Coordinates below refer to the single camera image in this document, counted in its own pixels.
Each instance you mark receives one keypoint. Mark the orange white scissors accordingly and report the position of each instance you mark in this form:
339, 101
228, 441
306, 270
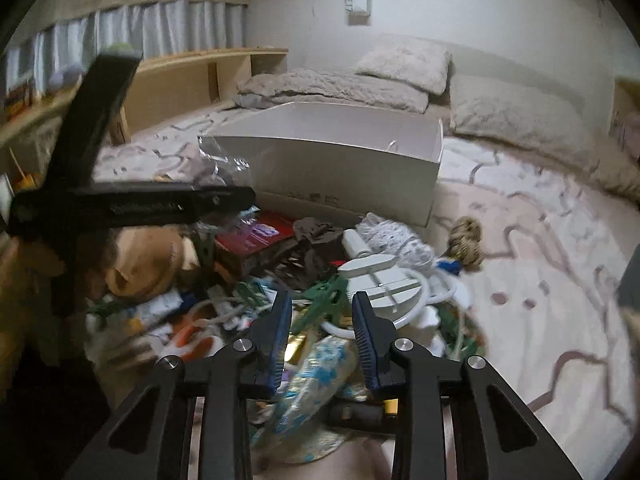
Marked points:
192, 342

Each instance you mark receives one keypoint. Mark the purple plush toy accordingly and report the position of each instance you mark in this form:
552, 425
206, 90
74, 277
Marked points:
65, 78

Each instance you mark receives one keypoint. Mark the folded beige blanket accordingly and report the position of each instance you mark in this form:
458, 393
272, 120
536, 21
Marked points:
330, 90

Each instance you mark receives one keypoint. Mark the dark brown cloth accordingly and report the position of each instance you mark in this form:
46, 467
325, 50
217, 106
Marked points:
315, 232

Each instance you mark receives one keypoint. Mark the clear plastic bag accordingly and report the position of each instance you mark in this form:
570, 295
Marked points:
220, 155

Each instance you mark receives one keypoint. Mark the white cardboard box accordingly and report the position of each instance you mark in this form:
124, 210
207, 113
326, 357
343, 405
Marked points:
325, 170

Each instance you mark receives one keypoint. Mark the wooden bedside shelf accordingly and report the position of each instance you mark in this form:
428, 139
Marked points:
175, 85

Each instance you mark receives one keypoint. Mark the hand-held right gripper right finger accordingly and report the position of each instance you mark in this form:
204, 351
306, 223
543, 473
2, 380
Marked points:
367, 345

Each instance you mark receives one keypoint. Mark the blue patterned foil packet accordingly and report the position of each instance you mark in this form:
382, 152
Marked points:
310, 385

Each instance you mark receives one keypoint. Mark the red box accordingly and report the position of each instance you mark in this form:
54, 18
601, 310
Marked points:
255, 235

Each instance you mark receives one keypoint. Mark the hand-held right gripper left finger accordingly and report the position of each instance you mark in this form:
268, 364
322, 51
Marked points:
277, 345

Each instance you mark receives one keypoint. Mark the light blue curtain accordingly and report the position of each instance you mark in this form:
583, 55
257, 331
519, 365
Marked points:
175, 30

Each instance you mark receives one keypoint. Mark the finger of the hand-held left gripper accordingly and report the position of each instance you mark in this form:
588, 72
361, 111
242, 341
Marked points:
150, 205
95, 120

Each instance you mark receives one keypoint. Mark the dark gold lighter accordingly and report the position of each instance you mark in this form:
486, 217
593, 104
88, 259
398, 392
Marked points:
360, 414

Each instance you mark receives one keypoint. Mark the white crochet cloth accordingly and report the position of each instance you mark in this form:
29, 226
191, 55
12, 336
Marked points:
395, 240

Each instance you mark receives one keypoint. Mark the fluffy beige pillow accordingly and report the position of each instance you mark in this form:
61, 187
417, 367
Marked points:
405, 62

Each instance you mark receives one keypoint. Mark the wooden wall niche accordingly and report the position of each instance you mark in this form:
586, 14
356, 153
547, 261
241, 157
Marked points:
625, 120

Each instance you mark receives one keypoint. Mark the square knit beige pillow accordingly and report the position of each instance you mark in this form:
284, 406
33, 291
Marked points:
520, 120

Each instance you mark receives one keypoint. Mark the green clothespin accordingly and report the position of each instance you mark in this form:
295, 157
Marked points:
247, 295
325, 300

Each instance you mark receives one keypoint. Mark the bear printed blanket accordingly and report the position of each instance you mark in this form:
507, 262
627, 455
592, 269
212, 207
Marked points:
525, 285

